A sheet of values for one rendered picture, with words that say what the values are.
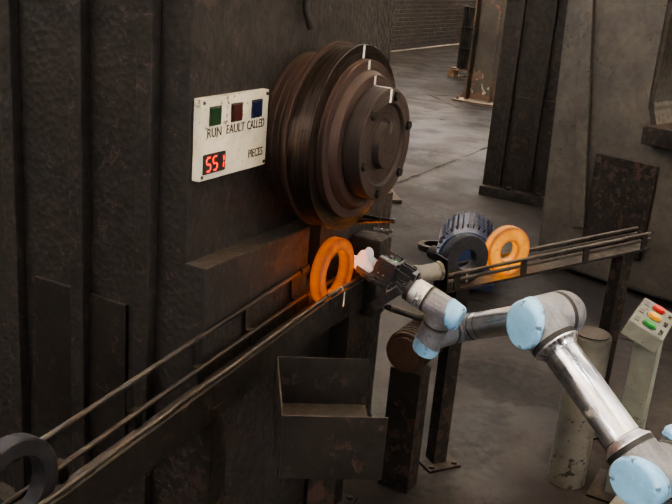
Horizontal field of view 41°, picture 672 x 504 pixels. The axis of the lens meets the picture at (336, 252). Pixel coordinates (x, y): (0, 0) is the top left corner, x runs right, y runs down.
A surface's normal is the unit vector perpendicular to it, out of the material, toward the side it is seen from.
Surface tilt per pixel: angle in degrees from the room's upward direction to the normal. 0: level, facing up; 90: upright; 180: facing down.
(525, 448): 0
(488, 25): 90
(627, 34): 90
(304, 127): 78
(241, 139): 90
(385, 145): 90
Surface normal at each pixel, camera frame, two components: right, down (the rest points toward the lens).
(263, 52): 0.87, 0.22
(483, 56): -0.49, 0.24
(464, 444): 0.08, -0.95
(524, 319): -0.84, 0.03
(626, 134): -0.68, 0.18
